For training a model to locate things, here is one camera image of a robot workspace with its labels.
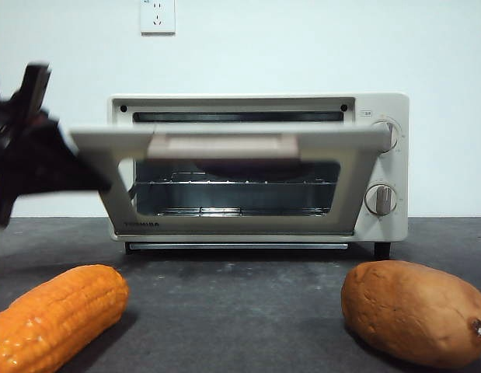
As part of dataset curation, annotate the oven door with glass window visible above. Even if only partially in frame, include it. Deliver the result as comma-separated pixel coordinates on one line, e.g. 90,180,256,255
68,124,397,236

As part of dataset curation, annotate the silver oven crumb tray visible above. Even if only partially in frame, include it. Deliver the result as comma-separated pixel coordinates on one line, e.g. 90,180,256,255
127,242,350,251

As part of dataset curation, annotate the white Toshiba toaster oven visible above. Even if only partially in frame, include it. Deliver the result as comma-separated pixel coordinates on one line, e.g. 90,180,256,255
106,92,410,260

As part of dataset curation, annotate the round white oven knob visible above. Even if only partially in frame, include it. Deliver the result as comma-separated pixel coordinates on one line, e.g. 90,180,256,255
364,183,399,217
370,120,401,154

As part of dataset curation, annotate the orange corn cob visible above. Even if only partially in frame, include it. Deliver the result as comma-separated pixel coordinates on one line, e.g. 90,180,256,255
0,264,130,373

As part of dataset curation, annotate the brown sweet potato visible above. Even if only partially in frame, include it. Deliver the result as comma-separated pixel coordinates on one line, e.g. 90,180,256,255
340,260,481,369

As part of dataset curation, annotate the white wall power socket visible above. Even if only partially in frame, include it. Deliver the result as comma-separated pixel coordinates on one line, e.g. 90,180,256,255
140,0,176,37

